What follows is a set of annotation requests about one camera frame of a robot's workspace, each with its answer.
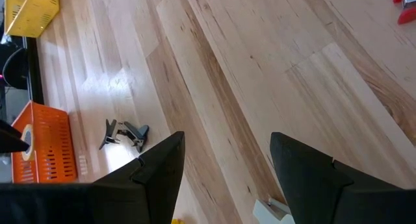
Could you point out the black aluminium table frame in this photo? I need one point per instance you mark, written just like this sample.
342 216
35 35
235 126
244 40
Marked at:
35 71

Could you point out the yellow tape roll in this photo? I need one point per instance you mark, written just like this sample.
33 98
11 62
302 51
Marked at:
27 155

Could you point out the small red stapler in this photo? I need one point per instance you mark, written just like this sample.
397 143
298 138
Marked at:
406 16

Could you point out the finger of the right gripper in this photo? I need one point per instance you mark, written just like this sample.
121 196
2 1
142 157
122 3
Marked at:
9 141

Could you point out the yellow plastic basket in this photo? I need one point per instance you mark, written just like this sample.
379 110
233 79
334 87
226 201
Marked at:
29 13

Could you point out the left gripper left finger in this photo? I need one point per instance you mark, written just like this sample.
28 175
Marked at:
156 185

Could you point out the orange plastic basket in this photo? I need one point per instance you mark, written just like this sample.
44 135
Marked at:
52 136

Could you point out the grey staple remover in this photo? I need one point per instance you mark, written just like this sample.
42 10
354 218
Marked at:
136 134

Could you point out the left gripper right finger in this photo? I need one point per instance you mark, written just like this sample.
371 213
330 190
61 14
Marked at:
318 191

